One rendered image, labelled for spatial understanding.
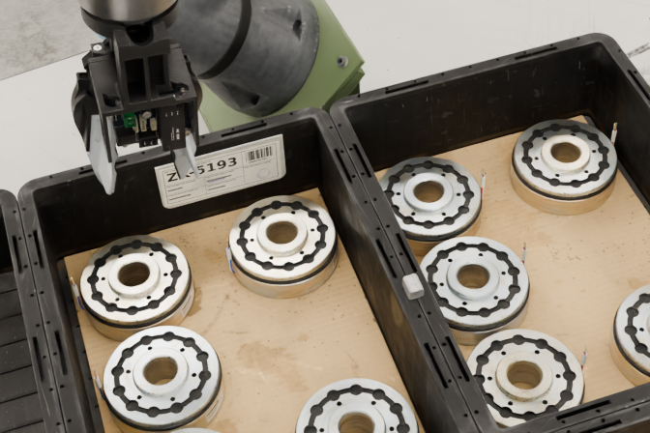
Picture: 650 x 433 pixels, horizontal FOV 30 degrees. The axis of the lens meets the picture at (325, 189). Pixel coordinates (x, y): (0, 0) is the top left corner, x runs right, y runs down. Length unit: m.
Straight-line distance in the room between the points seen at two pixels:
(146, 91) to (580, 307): 0.47
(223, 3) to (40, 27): 1.54
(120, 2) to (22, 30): 1.95
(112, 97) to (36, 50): 1.83
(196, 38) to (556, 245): 0.42
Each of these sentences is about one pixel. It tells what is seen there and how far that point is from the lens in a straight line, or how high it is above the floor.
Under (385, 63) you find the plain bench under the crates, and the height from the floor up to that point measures 0.70.
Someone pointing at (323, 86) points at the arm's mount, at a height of 0.85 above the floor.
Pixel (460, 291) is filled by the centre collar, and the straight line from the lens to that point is 1.10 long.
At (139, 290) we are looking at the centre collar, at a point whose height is 0.87.
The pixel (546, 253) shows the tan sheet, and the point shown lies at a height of 0.83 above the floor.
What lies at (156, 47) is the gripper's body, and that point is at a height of 1.19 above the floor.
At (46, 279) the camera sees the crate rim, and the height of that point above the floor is 0.93.
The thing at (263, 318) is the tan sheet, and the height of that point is 0.83.
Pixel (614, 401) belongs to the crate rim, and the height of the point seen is 0.93.
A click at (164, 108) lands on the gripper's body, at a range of 0.90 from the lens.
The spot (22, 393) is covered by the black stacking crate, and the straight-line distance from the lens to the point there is 1.13.
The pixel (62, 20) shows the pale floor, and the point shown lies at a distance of 2.79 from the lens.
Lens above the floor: 1.75
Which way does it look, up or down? 49 degrees down
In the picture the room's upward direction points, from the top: 4 degrees counter-clockwise
